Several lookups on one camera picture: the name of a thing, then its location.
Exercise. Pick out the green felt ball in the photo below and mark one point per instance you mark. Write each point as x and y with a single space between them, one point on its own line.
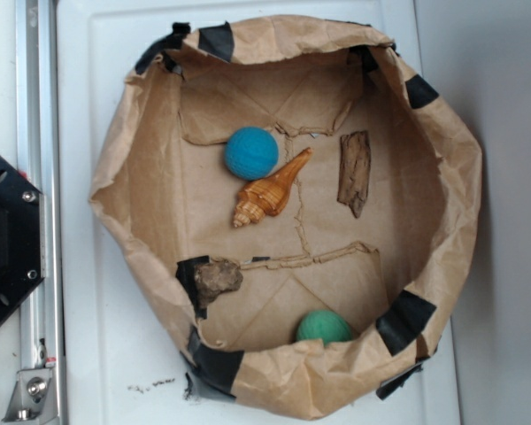
326 325

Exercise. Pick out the blue felt ball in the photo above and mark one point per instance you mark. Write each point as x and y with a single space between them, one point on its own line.
251 153

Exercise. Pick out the orange spiral seashell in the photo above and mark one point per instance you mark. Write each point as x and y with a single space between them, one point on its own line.
268 196

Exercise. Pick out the brown paper bag bin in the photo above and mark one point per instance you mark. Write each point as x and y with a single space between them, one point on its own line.
394 274

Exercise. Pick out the brown rock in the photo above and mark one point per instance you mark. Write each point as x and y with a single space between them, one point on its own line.
213 279

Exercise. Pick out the brown bark piece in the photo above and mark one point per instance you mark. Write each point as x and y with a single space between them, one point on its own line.
355 169

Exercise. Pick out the white plastic tray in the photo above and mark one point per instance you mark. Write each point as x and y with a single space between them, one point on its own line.
121 366

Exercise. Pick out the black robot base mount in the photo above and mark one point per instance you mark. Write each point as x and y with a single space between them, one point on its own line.
20 239

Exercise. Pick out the aluminium frame rail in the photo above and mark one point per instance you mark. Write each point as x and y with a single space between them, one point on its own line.
42 343

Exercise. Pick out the metal corner bracket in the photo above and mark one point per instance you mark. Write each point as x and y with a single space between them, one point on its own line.
32 398

